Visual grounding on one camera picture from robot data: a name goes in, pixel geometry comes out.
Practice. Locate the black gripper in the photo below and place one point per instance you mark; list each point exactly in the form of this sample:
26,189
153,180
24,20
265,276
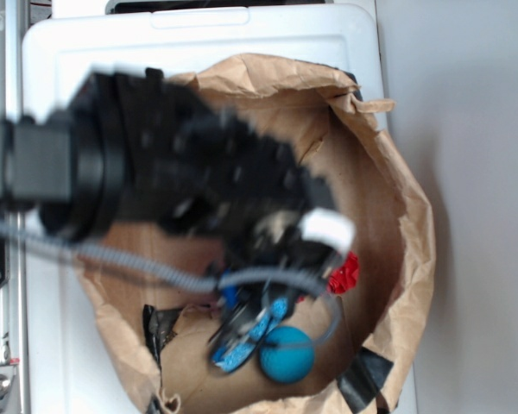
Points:
195,171

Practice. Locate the blue sponge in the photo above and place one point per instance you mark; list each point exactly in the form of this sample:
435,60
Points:
242,332

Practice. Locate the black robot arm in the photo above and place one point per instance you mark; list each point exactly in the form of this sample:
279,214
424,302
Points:
70,168

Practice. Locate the red crumpled tissue paper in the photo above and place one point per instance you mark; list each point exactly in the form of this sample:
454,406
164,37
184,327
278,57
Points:
343,278

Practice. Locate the brown paper bag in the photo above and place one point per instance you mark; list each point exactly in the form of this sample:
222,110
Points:
156,335

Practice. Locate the blue ball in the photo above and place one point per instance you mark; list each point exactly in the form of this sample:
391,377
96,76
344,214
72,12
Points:
287,355

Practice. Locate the aluminium frame rail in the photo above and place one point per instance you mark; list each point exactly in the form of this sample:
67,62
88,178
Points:
14,382

